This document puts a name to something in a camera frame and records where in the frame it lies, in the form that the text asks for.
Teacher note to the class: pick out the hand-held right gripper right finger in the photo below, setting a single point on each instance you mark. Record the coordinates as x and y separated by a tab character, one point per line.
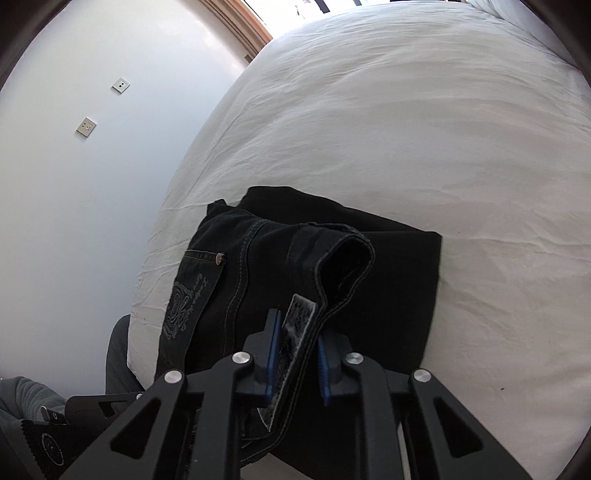
324	374

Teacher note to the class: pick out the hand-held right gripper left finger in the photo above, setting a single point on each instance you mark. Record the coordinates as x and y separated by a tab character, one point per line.
274	360

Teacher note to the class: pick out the black denim pants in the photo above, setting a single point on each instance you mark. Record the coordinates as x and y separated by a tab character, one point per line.
392	286

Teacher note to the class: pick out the person's leg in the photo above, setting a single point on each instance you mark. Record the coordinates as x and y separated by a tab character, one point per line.
122	355

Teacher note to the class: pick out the bed with white sheet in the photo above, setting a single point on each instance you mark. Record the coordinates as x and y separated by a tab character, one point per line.
415	115

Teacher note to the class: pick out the beige curtain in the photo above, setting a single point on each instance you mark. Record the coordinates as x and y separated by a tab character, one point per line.
240	27

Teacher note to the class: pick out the white wall socket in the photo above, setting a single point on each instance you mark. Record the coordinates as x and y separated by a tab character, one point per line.
86	127

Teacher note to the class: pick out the white wall switch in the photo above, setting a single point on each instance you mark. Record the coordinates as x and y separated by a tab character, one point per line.
121	85

